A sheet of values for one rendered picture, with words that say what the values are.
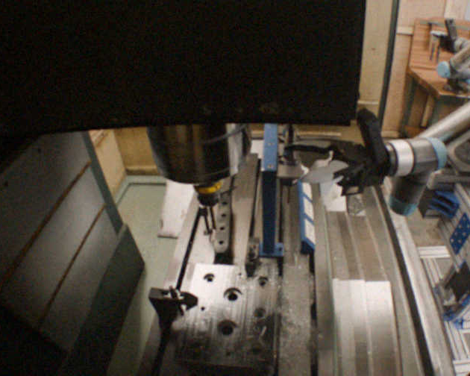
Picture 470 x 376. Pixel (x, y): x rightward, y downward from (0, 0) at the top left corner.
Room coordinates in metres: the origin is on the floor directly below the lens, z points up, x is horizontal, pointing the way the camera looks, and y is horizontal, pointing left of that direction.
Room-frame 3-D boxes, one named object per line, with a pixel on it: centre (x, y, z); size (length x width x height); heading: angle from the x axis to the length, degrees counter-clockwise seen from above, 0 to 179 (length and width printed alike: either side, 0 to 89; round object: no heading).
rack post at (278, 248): (0.63, -0.09, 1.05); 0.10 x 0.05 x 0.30; 80
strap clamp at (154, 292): (0.42, 0.19, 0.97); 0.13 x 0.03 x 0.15; 80
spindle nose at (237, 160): (0.42, 0.05, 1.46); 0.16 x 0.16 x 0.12
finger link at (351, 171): (0.42, -0.20, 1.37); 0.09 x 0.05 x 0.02; 119
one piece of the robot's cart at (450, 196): (0.77, -0.90, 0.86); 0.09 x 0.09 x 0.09; 80
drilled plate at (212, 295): (0.37, 0.04, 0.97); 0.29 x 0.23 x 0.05; 170
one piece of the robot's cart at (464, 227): (0.63, -0.92, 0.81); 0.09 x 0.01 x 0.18; 170
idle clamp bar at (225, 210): (0.72, 0.05, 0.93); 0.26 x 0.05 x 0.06; 175
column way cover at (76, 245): (0.50, 0.48, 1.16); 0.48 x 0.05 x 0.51; 170
